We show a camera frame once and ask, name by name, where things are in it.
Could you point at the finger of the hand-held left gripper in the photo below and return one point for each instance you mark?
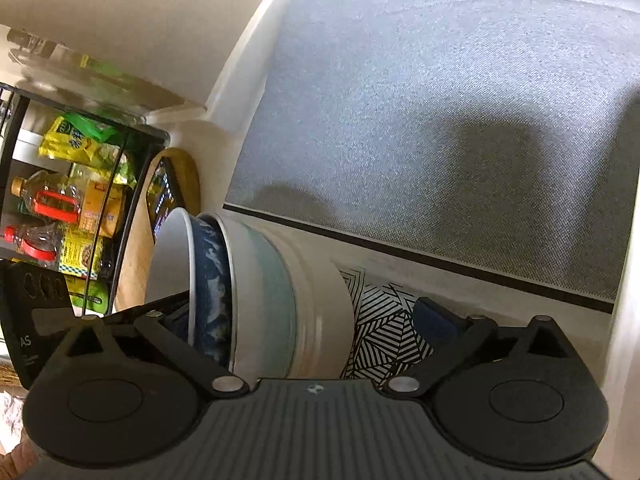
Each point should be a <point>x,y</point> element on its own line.
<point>125,312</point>

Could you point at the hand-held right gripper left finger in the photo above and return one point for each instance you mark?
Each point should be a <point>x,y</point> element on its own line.
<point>177,332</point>

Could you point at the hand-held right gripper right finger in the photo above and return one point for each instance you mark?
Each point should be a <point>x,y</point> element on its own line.
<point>435,322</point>

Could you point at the blue patterned white bowl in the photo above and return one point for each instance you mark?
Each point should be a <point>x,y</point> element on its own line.
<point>210,285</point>

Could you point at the teal ribbed bowl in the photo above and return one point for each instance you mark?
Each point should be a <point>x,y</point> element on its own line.
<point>260,310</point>

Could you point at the large beige bowl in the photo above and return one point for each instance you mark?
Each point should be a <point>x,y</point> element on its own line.
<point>325,310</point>

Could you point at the round wooden cutting board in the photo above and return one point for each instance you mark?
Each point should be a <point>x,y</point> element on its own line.
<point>135,270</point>

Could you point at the black white striped mat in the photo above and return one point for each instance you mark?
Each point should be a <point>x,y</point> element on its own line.
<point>385,320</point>

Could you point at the red cap sauce bottle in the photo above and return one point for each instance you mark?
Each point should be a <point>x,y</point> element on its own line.
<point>35,245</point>

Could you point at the smartphone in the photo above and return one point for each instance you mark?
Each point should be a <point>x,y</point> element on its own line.
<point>162,195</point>

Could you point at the yellow food packet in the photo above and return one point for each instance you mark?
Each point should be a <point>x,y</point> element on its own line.
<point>65,147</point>

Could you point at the grey cloth mat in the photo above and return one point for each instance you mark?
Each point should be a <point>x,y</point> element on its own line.
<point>425,135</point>

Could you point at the green food packet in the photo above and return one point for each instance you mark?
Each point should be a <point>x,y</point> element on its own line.
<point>90,127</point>

